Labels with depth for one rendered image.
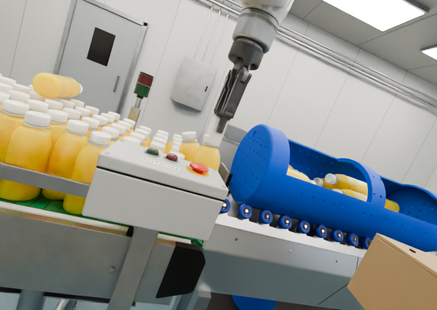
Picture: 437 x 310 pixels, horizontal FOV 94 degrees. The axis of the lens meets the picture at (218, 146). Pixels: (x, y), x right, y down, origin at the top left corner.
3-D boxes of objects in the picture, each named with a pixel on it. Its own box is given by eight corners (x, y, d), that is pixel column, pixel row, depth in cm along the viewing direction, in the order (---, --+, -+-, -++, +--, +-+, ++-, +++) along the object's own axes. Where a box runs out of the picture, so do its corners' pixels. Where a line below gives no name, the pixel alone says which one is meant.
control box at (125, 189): (207, 242, 35) (229, 188, 33) (80, 216, 29) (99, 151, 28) (201, 211, 44) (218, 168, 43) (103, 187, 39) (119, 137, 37)
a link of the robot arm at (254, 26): (267, 37, 50) (258, 60, 51) (235, 19, 48) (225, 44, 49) (286, 24, 42) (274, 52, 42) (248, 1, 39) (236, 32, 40)
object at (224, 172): (220, 208, 67) (234, 173, 65) (213, 206, 66) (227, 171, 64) (214, 193, 76) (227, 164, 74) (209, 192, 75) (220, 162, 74)
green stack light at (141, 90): (146, 97, 90) (149, 87, 89) (131, 92, 88) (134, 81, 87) (148, 97, 96) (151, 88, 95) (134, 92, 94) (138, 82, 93)
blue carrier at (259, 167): (433, 268, 82) (473, 207, 78) (243, 221, 59) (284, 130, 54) (369, 225, 109) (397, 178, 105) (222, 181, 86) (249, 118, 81)
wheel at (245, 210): (253, 205, 63) (250, 206, 65) (240, 201, 62) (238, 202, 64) (252, 219, 61) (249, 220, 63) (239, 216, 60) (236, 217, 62)
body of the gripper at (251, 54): (271, 50, 43) (253, 92, 44) (256, 58, 51) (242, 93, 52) (239, 33, 41) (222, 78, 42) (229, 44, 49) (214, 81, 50)
